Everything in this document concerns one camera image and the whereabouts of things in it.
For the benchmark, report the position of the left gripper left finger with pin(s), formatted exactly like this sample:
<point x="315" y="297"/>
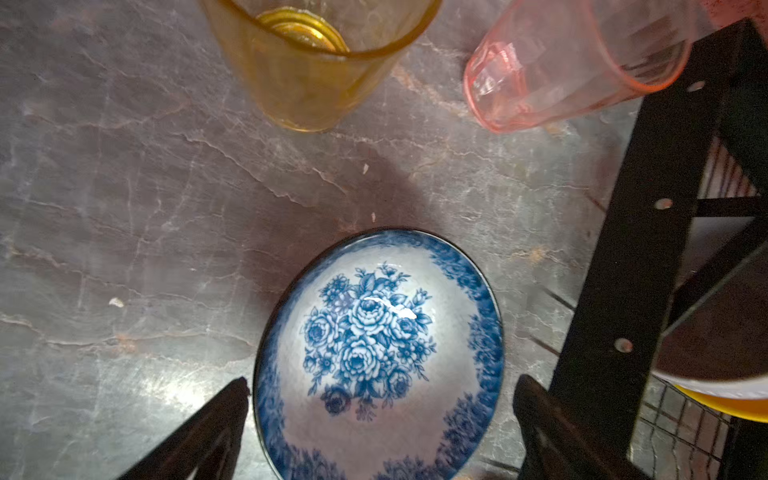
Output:
<point x="206" y="446"/>

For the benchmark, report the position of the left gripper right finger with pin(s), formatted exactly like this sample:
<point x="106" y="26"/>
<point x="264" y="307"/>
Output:
<point x="555" y="446"/>

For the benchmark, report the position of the blue floral porcelain bowl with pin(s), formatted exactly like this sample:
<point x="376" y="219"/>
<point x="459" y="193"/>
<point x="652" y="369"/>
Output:
<point x="383" y="359"/>

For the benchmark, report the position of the yellow bowl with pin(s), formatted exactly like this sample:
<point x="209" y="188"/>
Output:
<point x="748" y="409"/>

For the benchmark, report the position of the pink glass cup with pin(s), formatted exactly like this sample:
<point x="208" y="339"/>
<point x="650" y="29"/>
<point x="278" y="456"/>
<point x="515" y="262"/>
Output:
<point x="544" y="61"/>

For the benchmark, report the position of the amber glass cup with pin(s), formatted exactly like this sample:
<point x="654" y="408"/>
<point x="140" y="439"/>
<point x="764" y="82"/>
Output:
<point x="307" y="64"/>

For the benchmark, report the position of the lavender ceramic bowl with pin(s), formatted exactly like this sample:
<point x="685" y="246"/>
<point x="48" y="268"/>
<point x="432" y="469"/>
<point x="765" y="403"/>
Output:
<point x="716" y="341"/>

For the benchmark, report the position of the black wire dish rack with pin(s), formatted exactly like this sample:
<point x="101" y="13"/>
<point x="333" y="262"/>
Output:
<point x="694" y="173"/>

